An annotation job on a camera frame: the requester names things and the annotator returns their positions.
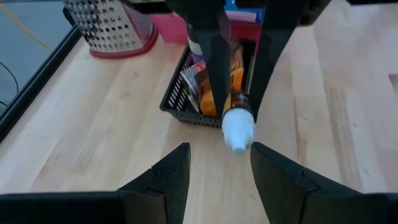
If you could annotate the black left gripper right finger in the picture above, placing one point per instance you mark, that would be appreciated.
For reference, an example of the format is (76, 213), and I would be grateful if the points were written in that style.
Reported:
(295, 199)

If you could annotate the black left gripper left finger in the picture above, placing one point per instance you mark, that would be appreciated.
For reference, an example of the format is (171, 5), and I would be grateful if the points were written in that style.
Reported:
(140, 202)

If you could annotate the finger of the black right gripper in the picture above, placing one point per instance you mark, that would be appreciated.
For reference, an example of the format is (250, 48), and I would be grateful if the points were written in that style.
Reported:
(270, 62)
(214, 62)

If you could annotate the purple label spice bottle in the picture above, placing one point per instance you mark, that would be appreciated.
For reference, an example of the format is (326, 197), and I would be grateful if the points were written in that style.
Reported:
(194, 46)

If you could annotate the orange taco seasoning packet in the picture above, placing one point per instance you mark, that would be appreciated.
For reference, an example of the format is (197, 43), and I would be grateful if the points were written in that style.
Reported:
(206, 99)

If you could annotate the red cereal box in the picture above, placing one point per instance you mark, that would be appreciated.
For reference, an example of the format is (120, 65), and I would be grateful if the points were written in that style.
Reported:
(245, 31)

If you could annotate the blue cereal box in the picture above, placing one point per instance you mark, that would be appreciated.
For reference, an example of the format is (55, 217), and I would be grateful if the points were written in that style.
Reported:
(245, 6)

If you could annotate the black plastic basket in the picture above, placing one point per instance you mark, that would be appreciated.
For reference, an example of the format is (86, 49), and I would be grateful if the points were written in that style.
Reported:
(177, 102)

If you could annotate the pink plastic tray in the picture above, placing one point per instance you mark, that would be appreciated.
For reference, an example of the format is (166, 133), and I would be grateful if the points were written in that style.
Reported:
(169, 28)

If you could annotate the black metal table frame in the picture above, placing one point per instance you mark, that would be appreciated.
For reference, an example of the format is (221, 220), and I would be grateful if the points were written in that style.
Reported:
(37, 77)

